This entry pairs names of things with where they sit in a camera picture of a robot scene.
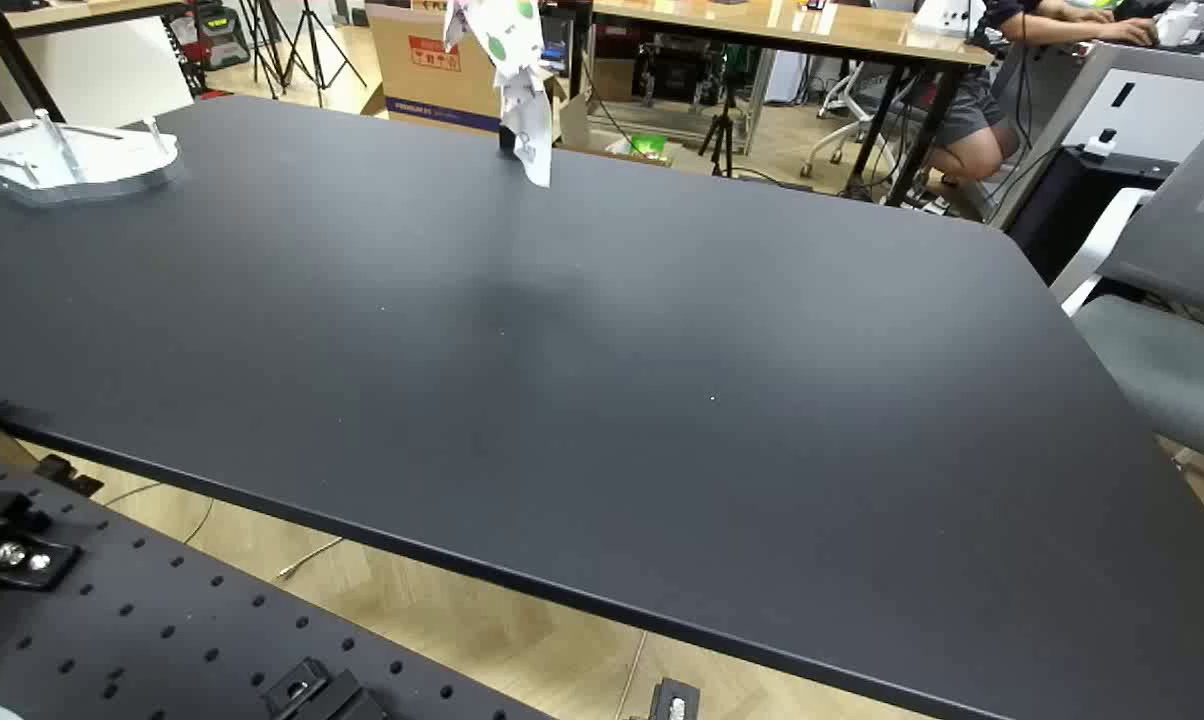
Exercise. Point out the white cloth with green leaves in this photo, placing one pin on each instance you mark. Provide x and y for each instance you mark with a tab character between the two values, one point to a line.
508	37

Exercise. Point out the cardboard box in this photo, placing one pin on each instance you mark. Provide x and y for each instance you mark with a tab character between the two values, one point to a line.
427	74

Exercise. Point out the wooden desk with black legs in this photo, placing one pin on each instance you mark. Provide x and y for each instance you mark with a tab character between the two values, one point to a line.
824	31

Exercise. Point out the seated person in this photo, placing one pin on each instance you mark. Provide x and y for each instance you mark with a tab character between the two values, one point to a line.
979	131

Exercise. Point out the black perforated mounting board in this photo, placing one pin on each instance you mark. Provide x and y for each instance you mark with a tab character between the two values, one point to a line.
148	629

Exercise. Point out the grey office chair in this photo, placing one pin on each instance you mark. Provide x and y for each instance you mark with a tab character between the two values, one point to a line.
1137	296

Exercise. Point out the clear plastic tray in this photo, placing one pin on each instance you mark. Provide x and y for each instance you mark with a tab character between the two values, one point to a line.
49	160

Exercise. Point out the grey cabinet with slots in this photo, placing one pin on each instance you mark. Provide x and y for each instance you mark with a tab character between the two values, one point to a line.
1127	123

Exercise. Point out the black camera tripod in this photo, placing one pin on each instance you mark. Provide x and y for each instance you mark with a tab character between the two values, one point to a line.
722	133

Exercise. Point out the black clamp bracket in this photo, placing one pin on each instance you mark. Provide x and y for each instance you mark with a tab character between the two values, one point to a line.
28	556

